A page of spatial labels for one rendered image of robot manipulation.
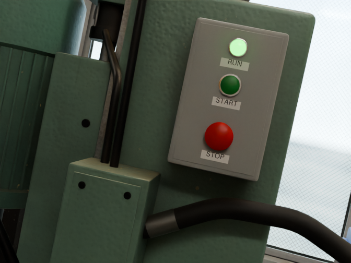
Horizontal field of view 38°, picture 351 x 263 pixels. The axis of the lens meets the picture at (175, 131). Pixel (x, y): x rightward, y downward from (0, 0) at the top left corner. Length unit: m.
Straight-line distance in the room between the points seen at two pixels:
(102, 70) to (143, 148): 0.12
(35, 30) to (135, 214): 0.29
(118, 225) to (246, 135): 0.17
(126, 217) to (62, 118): 0.20
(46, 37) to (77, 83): 0.08
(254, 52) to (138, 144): 0.18
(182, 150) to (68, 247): 0.16
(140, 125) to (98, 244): 0.15
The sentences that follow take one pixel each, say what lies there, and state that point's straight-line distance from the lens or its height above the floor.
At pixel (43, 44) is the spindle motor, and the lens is 0.71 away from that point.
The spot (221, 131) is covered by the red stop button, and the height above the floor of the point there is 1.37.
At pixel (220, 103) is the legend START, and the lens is 0.54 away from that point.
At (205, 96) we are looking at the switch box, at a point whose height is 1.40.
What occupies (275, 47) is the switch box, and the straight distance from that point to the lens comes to 0.55.
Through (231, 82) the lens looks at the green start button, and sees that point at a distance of 0.54.
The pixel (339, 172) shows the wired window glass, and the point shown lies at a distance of 2.11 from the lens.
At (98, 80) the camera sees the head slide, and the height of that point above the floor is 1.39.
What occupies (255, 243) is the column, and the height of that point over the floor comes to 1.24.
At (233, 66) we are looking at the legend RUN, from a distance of 0.54.
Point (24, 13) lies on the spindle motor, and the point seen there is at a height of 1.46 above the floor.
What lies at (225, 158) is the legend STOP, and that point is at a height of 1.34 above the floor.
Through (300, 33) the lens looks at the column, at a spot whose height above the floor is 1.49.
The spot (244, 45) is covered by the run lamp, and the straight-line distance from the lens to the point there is 0.54.
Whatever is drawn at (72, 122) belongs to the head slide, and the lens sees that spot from 0.68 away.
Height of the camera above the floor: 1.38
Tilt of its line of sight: 3 degrees down
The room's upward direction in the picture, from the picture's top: 12 degrees clockwise
